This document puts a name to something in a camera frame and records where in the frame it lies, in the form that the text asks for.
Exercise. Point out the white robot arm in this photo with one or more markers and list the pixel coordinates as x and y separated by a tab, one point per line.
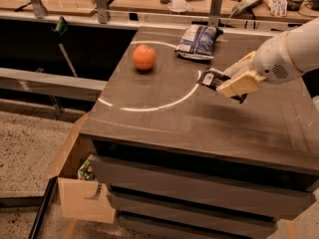
303	44

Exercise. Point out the black mesh cup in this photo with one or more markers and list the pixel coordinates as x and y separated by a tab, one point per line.
294	5

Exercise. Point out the metal frame post middle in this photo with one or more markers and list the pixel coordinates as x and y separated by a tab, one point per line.
102	11

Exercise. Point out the green snack packet in box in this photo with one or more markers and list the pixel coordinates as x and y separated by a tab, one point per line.
85	172

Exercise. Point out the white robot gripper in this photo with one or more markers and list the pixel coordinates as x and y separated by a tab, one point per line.
270	64

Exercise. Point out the blue white chip bag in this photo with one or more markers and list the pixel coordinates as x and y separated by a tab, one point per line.
198	42

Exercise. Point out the grey metal rail beam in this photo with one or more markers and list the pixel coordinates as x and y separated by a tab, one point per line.
51	85

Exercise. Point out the white bowl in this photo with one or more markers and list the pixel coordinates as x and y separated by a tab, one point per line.
178	6

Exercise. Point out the metal frame post right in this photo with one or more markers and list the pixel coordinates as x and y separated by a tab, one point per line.
214	13

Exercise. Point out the grey handheld scanner device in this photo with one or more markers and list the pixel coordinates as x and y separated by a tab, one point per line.
243	5

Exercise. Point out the metal frame post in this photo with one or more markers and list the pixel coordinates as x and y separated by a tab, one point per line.
214	13
102	11
39	9

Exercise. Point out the orange fruit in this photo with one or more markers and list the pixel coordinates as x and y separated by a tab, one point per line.
144	57

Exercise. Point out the metal frame post left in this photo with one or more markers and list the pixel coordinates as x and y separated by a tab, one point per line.
39	9

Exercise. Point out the open cardboard box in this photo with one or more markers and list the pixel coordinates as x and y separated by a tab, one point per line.
80	199

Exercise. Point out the grey drawer cabinet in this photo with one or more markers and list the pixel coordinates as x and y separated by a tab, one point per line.
184	162

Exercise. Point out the black rxbar chocolate wrapper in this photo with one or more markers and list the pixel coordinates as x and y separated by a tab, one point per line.
212	78

